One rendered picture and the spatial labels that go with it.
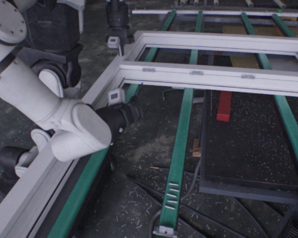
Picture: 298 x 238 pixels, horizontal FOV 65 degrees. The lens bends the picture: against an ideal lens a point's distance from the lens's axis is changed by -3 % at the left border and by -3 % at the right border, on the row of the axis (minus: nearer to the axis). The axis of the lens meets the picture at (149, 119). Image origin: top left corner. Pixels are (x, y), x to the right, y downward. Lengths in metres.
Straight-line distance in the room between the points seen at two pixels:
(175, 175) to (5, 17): 0.48
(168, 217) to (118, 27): 0.75
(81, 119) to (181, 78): 0.59
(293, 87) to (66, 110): 0.82
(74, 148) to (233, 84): 0.67
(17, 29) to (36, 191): 0.33
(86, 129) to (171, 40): 0.98
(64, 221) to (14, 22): 0.40
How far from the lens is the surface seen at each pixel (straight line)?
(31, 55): 1.01
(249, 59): 1.89
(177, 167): 0.64
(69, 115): 0.46
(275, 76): 1.00
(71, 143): 0.51
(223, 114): 1.25
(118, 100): 0.65
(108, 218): 1.59
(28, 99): 0.45
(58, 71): 0.98
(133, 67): 0.99
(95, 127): 0.49
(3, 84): 0.45
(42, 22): 0.86
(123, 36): 1.03
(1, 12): 0.45
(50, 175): 0.62
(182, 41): 1.36
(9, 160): 1.64
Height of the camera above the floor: 1.34
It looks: 37 degrees down
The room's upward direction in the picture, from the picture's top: 2 degrees counter-clockwise
